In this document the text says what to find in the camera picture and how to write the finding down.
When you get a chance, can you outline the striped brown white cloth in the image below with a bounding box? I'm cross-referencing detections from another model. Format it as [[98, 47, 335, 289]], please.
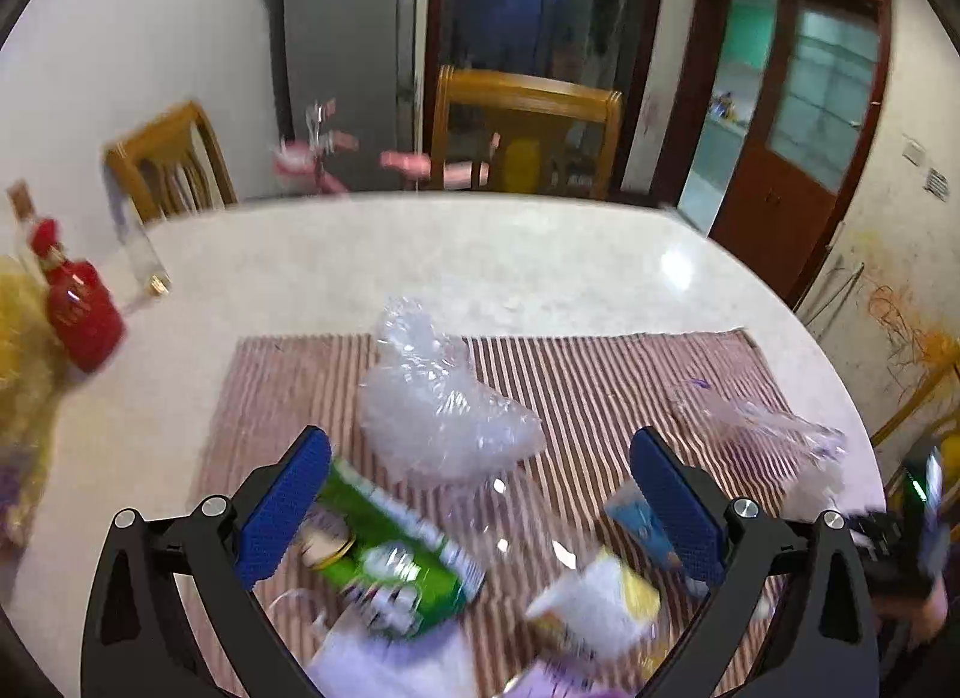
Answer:
[[191, 326, 856, 698]]

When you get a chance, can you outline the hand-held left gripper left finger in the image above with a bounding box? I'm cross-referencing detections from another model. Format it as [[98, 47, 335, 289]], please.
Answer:
[[81, 426, 332, 698]]

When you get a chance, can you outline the wooden chair with broad backrest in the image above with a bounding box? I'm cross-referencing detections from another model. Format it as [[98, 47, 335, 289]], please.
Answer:
[[431, 65, 623, 200]]

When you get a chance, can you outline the brown wooden door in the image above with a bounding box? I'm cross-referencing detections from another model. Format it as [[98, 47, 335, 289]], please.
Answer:
[[667, 0, 893, 305]]

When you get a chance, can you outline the red liquor bottle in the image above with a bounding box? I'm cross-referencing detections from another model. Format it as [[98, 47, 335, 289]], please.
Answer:
[[30, 218, 127, 375]]

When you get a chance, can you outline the green drink can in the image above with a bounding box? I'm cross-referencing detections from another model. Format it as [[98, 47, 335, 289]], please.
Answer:
[[300, 458, 487, 643]]

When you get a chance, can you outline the grey refrigerator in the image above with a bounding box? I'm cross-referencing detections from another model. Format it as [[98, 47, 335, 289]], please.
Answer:
[[281, 0, 421, 193]]

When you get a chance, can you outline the blue cartoon drink bottle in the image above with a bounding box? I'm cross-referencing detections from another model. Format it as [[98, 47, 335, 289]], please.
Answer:
[[604, 484, 685, 573]]

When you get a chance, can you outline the yellow plastic bag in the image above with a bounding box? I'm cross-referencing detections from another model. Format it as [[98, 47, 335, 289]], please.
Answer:
[[0, 255, 70, 549]]

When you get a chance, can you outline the clear bubble wrap bag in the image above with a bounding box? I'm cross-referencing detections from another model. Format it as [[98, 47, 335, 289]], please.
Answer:
[[356, 296, 548, 485]]

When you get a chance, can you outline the clear glass bottle with cork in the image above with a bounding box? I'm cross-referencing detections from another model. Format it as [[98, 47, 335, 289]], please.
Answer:
[[6, 180, 47, 286]]

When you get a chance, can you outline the wooden chair with slatted back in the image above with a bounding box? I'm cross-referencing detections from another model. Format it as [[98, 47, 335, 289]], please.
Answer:
[[103, 100, 239, 225]]

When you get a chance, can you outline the yellow plastic container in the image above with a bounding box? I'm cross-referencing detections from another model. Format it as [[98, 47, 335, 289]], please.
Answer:
[[502, 137, 542, 193]]

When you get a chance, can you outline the clear bottle with yellow cap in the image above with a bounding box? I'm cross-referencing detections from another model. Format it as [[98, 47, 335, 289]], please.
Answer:
[[442, 477, 672, 676]]

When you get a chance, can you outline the clear plastic wrapper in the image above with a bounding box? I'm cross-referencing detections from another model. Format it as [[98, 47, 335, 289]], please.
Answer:
[[667, 379, 848, 519]]

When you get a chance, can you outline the dark glass door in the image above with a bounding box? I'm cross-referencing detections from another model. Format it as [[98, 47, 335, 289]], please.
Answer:
[[424, 0, 668, 196]]

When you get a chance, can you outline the yellow wooden chair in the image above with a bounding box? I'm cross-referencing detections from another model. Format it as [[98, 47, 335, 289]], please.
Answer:
[[870, 338, 960, 459]]

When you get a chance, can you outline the pink toy tricycle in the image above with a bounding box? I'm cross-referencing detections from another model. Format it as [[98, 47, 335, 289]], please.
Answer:
[[271, 100, 496, 198]]

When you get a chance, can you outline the purple drink pouch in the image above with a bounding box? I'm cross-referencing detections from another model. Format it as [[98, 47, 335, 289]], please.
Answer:
[[309, 619, 481, 698]]

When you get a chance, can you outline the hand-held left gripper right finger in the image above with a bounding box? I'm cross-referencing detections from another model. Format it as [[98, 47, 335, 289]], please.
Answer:
[[628, 426, 880, 698]]

